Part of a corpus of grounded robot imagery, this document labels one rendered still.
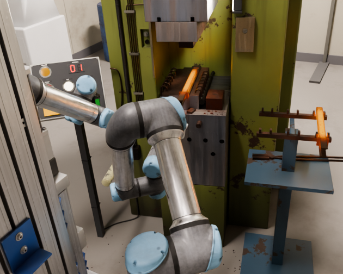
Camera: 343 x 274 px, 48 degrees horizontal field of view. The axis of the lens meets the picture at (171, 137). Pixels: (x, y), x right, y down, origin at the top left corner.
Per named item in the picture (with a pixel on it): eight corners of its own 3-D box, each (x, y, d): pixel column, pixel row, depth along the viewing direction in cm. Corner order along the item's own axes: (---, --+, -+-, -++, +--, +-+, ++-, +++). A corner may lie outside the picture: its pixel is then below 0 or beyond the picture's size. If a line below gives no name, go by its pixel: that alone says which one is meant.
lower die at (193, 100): (198, 109, 199) (198, 94, 194) (161, 107, 203) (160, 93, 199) (209, 79, 234) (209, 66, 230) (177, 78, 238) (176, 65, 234)
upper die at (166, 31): (197, 42, 181) (196, 22, 176) (156, 42, 185) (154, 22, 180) (208, 20, 216) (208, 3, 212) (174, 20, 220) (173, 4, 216)
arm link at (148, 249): (124, 268, 111) (118, 234, 104) (169, 256, 113) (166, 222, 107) (132, 303, 101) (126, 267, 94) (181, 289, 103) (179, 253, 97)
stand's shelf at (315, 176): (333, 194, 173) (334, 191, 172) (244, 185, 183) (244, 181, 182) (327, 158, 198) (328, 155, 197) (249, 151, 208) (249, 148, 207)
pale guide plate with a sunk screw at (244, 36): (253, 52, 190) (255, 17, 181) (234, 51, 192) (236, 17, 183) (253, 50, 191) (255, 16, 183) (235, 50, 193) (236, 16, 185)
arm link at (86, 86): (71, 91, 146) (79, 70, 147) (74, 94, 157) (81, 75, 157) (91, 98, 147) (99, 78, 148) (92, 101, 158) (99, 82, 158)
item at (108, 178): (110, 187, 198) (109, 179, 195) (101, 187, 199) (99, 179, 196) (135, 144, 235) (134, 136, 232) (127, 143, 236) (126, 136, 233)
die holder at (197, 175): (224, 187, 213) (225, 116, 191) (158, 181, 221) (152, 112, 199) (232, 137, 260) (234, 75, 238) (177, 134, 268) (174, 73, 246)
